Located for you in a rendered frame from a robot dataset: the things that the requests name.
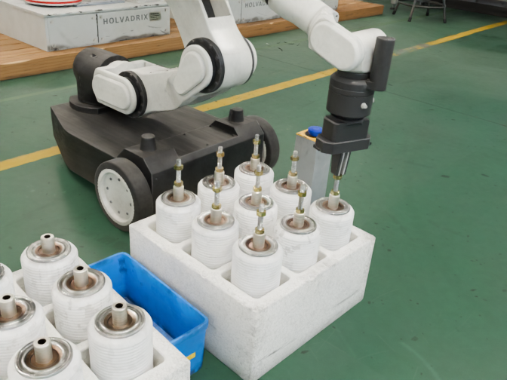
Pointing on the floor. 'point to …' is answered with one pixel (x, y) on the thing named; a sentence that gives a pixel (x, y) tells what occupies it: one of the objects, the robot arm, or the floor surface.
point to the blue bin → (158, 304)
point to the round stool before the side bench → (422, 7)
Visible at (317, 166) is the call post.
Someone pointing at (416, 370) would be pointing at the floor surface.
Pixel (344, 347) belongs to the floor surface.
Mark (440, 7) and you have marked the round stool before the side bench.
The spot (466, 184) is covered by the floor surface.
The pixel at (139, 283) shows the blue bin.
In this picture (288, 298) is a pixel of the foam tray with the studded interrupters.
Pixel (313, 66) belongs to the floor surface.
